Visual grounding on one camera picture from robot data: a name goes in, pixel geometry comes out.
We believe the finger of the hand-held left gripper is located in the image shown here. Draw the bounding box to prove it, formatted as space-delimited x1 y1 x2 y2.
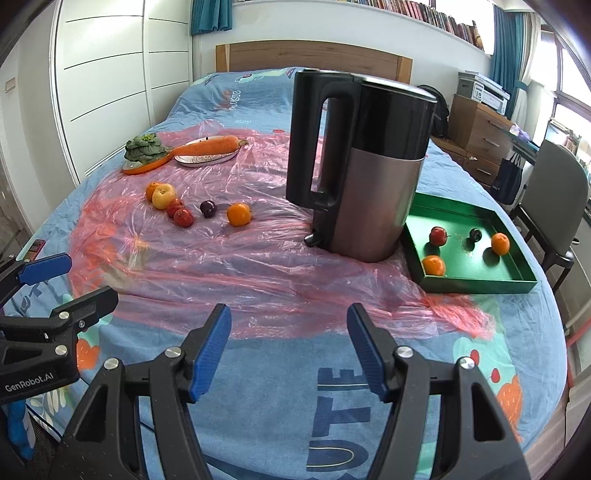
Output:
0 252 73 305
0 285 120 343

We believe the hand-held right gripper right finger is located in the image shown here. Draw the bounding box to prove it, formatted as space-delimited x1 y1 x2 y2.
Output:
346 303 529 480

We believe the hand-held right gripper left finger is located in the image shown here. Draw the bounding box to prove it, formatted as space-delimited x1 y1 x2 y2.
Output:
48 303 232 480

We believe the yellow apple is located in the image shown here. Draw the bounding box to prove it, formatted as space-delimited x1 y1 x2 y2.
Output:
152 184 177 210

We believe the green rectangular tray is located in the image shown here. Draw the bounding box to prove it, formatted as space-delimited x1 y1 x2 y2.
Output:
399 191 539 295

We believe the person's left hand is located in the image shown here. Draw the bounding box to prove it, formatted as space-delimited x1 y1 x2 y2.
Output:
7 399 35 462

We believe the pink plastic sheet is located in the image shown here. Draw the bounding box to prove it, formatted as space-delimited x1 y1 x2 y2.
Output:
69 119 497 342

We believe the orange plate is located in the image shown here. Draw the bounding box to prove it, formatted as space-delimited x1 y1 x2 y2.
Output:
121 148 176 175

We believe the green bok choy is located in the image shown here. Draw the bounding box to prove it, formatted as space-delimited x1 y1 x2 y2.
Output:
124 132 174 168

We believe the black and steel electric kettle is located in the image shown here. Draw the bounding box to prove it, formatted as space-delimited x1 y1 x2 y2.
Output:
285 68 438 264

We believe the white patterned plate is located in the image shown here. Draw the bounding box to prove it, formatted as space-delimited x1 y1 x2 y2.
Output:
174 137 241 167

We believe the large carrot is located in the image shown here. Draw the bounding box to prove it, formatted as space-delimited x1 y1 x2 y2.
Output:
173 135 249 158

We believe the white wardrobe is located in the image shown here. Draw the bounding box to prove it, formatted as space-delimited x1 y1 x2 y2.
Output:
48 0 192 185

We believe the low wooden nightstand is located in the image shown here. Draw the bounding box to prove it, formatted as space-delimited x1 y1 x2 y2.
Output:
429 135 467 167

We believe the navy tote bag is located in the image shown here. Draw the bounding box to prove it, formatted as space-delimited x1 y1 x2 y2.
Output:
490 154 525 207

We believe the wooden drawer cabinet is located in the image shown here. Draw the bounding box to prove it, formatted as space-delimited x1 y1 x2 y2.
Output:
449 96 515 188

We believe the black backpack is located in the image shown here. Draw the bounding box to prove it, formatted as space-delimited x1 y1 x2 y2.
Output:
418 84 451 139

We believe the grey chair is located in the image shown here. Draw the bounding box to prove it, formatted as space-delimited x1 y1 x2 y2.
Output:
510 138 591 291

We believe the desk with teal edge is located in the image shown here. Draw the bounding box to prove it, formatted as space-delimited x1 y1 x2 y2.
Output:
508 122 591 176

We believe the grey and white printer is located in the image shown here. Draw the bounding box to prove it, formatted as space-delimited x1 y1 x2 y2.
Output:
458 71 511 114

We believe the teal curtain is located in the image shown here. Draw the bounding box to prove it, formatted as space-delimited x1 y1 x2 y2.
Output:
489 4 532 125
191 0 233 36

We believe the wooden headboard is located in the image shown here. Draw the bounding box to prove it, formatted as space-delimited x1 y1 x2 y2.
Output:
215 41 413 85

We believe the large window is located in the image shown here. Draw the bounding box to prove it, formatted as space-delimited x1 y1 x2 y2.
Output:
526 18 591 153

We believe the row of books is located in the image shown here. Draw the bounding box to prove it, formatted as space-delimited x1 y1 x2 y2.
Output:
337 0 485 51

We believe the pink standing frame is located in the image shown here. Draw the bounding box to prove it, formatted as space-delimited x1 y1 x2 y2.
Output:
564 318 591 393

